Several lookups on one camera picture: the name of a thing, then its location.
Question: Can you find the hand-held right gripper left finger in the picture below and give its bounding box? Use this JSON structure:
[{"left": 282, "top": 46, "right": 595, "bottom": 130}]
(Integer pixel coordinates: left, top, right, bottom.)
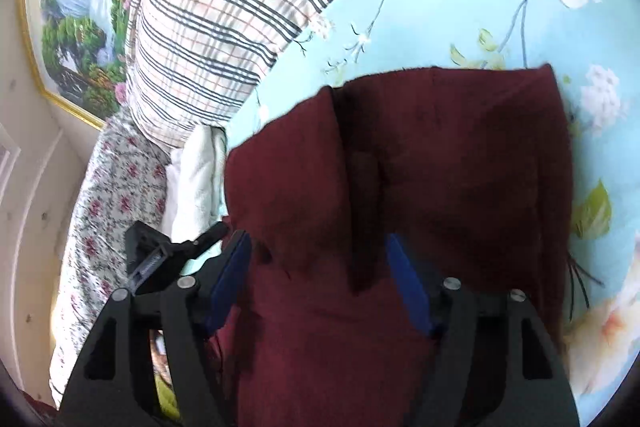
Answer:
[{"left": 59, "top": 229, "right": 252, "bottom": 427}]

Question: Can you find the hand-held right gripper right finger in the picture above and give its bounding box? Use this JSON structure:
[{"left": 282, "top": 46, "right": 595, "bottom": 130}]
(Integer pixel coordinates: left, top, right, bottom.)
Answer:
[{"left": 385, "top": 233, "right": 581, "bottom": 427}]

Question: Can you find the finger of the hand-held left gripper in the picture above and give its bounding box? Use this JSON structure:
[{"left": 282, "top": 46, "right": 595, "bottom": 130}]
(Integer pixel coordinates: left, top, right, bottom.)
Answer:
[
  {"left": 170, "top": 222, "right": 230, "bottom": 275},
  {"left": 124, "top": 222, "right": 174, "bottom": 296}
]

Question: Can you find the maroon knit sweater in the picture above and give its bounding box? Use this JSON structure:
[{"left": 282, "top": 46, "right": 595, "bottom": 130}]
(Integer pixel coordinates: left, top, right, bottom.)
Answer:
[{"left": 222, "top": 63, "right": 576, "bottom": 427}]

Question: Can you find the white textured pillow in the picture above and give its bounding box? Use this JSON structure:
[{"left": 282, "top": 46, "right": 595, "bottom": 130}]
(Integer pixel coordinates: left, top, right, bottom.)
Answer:
[{"left": 162, "top": 124, "right": 231, "bottom": 248}]

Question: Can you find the floral pink quilt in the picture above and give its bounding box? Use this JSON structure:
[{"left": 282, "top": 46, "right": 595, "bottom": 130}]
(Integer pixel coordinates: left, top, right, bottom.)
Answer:
[{"left": 49, "top": 112, "right": 173, "bottom": 408}]

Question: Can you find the plaid pillow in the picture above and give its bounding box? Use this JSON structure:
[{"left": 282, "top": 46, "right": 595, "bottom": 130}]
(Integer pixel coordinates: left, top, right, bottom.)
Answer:
[{"left": 124, "top": 0, "right": 446, "bottom": 148}]

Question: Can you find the gold framed landscape painting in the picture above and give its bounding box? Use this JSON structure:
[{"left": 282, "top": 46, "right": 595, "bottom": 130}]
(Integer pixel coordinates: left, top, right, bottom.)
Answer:
[{"left": 16, "top": 0, "right": 176, "bottom": 130}]

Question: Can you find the light blue floral bed sheet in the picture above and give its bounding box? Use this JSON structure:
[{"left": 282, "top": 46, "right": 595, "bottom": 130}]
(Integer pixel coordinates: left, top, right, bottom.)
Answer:
[{"left": 220, "top": 0, "right": 640, "bottom": 413}]

